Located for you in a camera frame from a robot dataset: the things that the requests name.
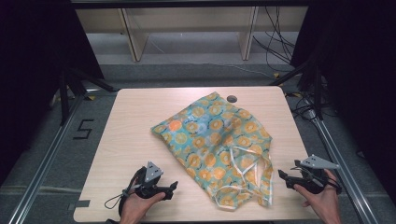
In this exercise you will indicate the grey tape strip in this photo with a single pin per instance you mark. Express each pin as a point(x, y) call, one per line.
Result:
point(81, 204)

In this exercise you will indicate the round grey table grommet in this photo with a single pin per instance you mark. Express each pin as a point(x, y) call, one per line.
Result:
point(232, 99)

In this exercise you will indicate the person's left hand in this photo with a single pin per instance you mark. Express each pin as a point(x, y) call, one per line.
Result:
point(135, 208)

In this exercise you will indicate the person's right hand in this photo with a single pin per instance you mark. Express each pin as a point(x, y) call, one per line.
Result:
point(325, 205)

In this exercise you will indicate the teal bag with orange print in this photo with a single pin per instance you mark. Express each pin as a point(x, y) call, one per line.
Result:
point(214, 140)

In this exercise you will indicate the light wooden shelf unit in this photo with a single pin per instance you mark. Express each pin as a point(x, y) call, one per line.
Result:
point(137, 43)

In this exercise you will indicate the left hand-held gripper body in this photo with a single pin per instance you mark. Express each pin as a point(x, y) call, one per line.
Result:
point(152, 171)

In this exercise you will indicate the black metal stand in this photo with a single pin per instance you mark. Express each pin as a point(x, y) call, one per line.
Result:
point(317, 93)
point(64, 96)

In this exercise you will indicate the aluminium floor rail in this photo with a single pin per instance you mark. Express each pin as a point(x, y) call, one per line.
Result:
point(46, 161)
point(342, 168)

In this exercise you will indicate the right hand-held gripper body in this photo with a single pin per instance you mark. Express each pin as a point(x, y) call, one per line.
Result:
point(314, 180)

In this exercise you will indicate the black curtain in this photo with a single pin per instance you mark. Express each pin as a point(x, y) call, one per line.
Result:
point(31, 77)
point(358, 77)

